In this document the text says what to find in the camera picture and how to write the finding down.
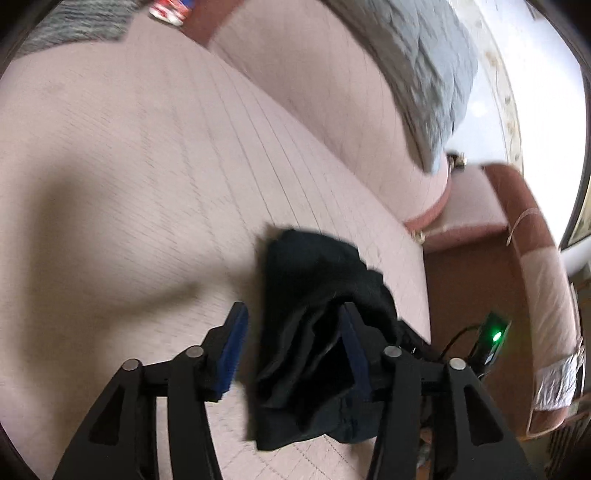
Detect black pants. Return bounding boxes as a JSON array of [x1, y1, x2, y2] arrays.
[[246, 227, 433, 452]]

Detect silver patterned armrest cover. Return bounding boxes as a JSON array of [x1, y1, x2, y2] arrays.
[[533, 343, 586, 411]]

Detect brown sofa armrest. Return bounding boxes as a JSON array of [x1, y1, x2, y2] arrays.
[[424, 164, 583, 438]]

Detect grey quilted blanket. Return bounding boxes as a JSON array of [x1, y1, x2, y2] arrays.
[[325, 1, 478, 174]]

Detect pink sofa back cushion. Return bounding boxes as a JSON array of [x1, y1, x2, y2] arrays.
[[183, 1, 451, 232]]

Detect grey striped knit garment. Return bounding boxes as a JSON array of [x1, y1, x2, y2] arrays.
[[15, 0, 146, 58]]

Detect red blue snack packet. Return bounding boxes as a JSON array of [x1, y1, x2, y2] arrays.
[[148, 0, 195, 27]]

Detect right gripper device with cable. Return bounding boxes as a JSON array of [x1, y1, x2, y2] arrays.
[[438, 312, 512, 379]]

